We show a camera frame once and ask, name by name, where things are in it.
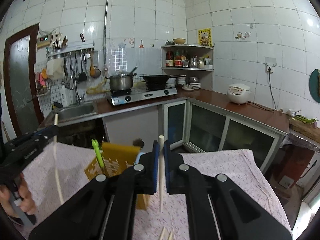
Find yellow perforated utensil holder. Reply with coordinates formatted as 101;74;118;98
84;141;151;211

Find yellow wall poster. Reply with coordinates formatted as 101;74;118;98
198;28;212;47

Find white rice cooker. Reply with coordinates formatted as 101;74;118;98
227;83;251;105

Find wall power outlet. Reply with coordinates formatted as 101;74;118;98
265;57;277;73

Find green round cutting board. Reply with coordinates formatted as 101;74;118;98
309;69;320;103

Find gas stove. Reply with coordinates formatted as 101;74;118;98
107;87;177;106

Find black power cable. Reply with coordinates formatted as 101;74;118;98
247;67;277;112

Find corner shelf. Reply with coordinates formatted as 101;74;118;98
161;44;214;90

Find person left hand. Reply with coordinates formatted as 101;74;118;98
0;173;36;218

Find stacked white plates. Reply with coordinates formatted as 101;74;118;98
167;76;201;90

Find floral pink tablecloth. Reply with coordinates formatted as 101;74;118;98
30;142;291;239

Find steel cooking pot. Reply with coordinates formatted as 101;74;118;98
108;66;138;91

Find wall utensil rack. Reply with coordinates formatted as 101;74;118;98
46;42;94;59

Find sink faucet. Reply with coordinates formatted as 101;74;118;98
72;76;85;105

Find brown door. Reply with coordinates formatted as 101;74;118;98
3;23;44;137

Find black wok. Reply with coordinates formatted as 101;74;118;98
140;75;186;85

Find steel sink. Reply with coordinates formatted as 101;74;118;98
51;102;97;121

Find beige bowl on shelf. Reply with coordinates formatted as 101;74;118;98
173;38;187;45

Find kitchen counter cabinets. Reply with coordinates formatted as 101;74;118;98
41;89;289;172

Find white soap bottle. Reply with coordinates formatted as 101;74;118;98
60;85;68;107

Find green handled fork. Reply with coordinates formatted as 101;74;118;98
92;139;105;171

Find wooden cutting board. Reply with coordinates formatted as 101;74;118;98
289;117;320;143

